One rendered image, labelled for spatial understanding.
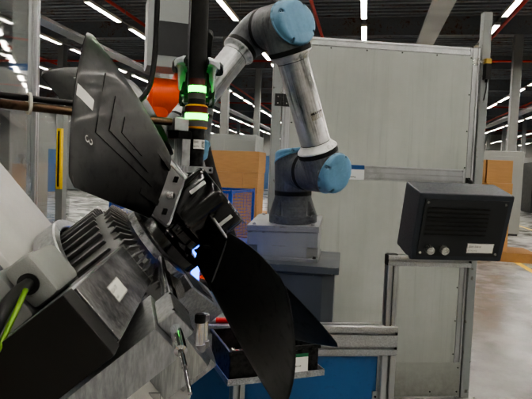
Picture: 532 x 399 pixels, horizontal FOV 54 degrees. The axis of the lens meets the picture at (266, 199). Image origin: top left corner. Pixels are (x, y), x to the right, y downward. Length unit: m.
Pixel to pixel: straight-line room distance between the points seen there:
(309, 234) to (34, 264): 1.05
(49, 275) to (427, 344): 2.75
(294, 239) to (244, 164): 7.36
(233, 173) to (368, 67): 6.19
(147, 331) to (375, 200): 2.39
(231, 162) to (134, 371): 8.38
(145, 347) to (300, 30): 0.96
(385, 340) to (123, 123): 1.01
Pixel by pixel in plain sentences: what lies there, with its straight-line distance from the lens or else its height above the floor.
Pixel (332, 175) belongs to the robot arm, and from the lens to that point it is 1.45.
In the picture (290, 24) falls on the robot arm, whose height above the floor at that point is 1.64.
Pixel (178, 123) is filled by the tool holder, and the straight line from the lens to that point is 0.96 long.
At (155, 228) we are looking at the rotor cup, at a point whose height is 1.17.
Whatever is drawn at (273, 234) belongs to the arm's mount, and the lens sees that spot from 1.56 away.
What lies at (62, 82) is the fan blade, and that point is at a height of 1.40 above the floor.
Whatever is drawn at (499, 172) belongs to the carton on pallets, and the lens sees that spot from 8.99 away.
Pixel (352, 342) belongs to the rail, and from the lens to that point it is 1.46.
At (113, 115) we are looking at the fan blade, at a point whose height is 1.33.
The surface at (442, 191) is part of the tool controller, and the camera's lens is 1.44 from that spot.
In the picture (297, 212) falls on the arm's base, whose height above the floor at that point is 1.15.
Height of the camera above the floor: 1.27
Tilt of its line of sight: 3 degrees down
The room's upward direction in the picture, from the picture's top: 2 degrees clockwise
